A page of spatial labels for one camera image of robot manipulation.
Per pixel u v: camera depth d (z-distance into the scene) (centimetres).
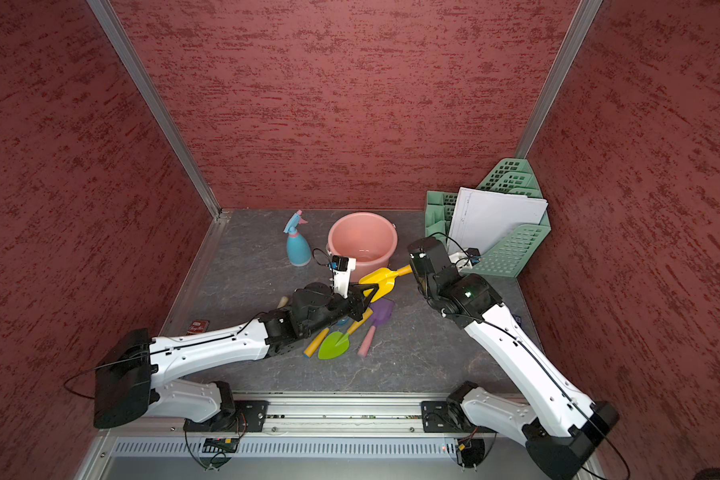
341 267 62
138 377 40
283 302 92
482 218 92
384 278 71
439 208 114
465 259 60
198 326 88
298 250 99
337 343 87
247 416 74
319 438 73
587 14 71
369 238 97
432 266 49
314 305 54
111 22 72
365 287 67
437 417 74
